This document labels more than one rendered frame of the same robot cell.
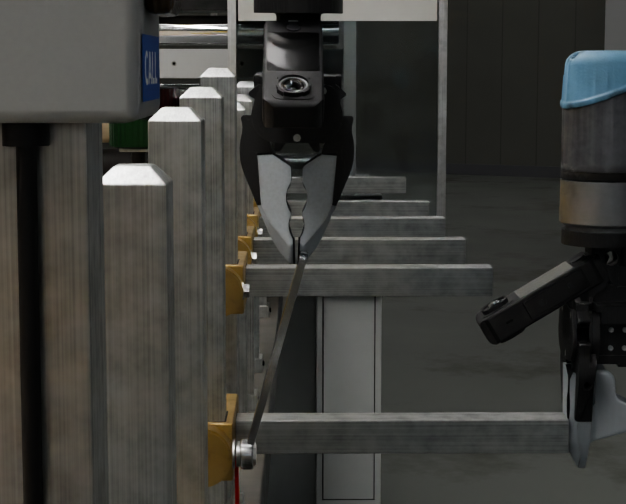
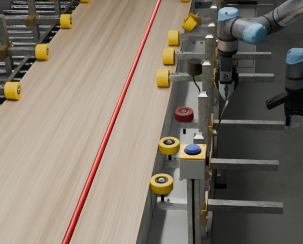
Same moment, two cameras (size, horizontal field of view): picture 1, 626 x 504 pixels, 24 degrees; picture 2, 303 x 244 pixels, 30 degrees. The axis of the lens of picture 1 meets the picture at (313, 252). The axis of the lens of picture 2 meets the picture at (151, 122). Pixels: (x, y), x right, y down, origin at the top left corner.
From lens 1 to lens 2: 1.21 m
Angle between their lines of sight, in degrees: 24
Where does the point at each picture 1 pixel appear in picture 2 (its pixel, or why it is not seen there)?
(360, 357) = not seen: hidden behind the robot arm
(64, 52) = (197, 173)
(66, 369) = (196, 198)
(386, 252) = (250, 57)
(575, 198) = (287, 82)
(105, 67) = (202, 175)
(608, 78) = (295, 59)
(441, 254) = (265, 57)
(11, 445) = (190, 205)
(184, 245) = (204, 116)
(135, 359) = not seen: hidden behind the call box
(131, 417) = not seen: hidden behind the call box
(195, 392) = (206, 140)
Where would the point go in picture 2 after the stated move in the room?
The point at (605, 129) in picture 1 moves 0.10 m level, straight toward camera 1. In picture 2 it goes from (294, 69) to (291, 81)
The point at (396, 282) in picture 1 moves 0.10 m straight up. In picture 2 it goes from (250, 79) to (251, 58)
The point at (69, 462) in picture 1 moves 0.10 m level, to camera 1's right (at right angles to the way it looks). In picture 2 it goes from (196, 206) to (233, 208)
